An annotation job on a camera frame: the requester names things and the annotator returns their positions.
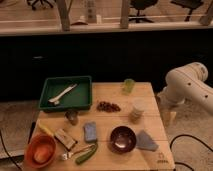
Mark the dark red grape bunch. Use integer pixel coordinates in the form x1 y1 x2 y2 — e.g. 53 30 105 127
97 101 121 112

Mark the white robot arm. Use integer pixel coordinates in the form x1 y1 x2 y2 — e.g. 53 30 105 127
158 62 213 115

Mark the green translucent cup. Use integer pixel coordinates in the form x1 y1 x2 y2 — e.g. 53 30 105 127
124 79 135 93

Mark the small metal cup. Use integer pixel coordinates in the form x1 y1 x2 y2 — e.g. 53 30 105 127
65 110 78 125

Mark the green plastic tray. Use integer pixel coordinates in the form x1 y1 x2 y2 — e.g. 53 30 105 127
39 76 92 112

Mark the blue sponge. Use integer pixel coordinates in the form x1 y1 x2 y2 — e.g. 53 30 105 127
84 122 97 143

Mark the white plastic spoon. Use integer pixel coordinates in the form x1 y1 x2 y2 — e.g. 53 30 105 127
49 84 76 105

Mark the dark purple bowl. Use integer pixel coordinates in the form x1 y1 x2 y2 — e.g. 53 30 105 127
109 126 136 154

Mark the grey folded cloth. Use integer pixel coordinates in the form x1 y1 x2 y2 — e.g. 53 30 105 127
136 130 158 151

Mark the brown cardboard box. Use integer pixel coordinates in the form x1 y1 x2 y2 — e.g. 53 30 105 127
54 129 77 151

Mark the yellow banana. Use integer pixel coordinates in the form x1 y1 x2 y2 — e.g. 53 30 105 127
37 122 54 137

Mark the green cucumber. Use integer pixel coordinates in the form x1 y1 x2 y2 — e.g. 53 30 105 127
75 143 98 165

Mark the metal fork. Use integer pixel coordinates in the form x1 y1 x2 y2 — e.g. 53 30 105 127
60 145 95 161

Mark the black office chair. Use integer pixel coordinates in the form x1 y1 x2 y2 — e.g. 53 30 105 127
129 0 158 23

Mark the orange plastic bowl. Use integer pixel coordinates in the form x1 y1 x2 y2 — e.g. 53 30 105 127
24 134 56 169

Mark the orange fruit in bowl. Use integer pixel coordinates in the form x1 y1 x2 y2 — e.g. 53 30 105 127
34 147 51 164

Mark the black office chair base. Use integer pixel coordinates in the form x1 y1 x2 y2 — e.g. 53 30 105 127
26 0 53 11

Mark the black cable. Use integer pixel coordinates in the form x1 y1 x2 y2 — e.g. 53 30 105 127
169 133 213 171

